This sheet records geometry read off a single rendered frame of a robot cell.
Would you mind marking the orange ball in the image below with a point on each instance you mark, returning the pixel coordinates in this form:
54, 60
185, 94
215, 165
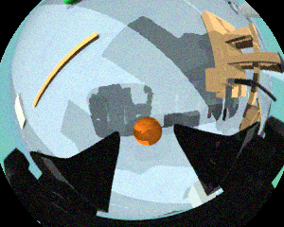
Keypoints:
147, 130

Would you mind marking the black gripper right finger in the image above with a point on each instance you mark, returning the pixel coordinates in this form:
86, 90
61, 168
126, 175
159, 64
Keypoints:
212, 155

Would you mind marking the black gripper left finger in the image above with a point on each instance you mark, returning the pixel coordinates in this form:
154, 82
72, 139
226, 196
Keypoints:
89, 173

